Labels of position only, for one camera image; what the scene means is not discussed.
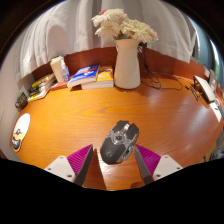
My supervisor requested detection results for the round white printed mouse pad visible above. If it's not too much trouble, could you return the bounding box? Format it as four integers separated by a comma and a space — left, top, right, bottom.
10, 112, 32, 153

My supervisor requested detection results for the yellow and white book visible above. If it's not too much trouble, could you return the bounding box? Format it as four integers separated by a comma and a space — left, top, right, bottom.
27, 87, 53, 103

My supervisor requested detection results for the orange yellow book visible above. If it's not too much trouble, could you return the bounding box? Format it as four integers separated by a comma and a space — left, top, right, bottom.
96, 65, 115, 83

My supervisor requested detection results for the dark green mug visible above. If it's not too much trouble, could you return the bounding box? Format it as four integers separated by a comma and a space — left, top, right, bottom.
14, 91, 29, 111

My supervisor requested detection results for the black cable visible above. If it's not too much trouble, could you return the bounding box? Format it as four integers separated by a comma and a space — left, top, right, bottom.
137, 42, 184, 92

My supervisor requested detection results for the blue book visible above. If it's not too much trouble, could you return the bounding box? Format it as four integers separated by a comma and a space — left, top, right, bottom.
66, 63, 101, 89

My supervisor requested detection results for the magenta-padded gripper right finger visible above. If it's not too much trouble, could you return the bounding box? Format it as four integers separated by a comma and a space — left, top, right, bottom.
134, 144, 184, 185

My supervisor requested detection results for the cream tissue pack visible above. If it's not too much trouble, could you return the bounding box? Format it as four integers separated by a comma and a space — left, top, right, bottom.
49, 55, 67, 84

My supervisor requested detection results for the white curtain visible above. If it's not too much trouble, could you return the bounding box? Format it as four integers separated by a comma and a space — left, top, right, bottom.
14, 0, 198, 83

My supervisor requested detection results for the grey black computer mouse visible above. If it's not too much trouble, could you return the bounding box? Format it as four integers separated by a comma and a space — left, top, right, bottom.
99, 119, 140, 165

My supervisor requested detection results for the small clear spray bottle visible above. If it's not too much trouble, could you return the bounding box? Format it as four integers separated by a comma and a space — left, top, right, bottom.
60, 59, 71, 83

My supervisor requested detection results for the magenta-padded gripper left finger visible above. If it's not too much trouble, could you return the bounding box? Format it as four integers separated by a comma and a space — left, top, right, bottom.
44, 143, 95, 187

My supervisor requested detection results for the dark red book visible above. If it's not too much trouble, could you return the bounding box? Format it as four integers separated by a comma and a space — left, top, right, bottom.
49, 81, 69, 92

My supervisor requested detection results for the yellow and black book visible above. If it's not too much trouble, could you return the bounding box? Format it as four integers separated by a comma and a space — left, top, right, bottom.
30, 73, 55, 89

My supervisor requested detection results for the black pen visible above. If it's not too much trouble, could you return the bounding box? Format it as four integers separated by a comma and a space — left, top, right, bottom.
185, 84, 200, 102

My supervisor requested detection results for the white flat device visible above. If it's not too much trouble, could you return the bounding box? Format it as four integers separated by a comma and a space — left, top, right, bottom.
193, 75, 217, 104

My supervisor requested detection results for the white paper sheet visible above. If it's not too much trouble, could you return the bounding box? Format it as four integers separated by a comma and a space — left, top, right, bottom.
209, 102, 224, 123

